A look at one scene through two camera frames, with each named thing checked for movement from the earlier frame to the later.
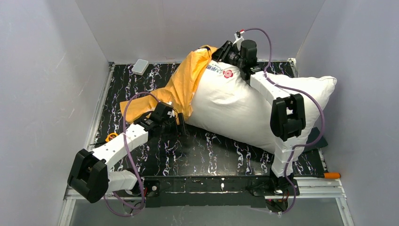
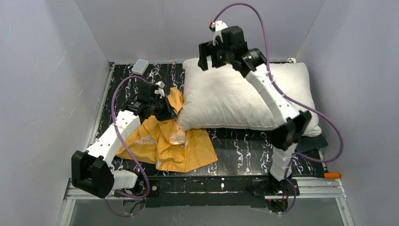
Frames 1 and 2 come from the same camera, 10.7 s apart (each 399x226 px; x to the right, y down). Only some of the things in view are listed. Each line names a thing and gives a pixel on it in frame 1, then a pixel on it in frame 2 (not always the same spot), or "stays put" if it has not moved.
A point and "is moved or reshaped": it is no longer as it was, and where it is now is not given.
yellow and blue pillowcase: (178, 91) -> (163, 143)
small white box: (139, 67) stays put
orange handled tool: (326, 175) stays put
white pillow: (225, 102) is moved or reshaped
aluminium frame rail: (68, 206) stays put
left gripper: (176, 121) -> (168, 108)
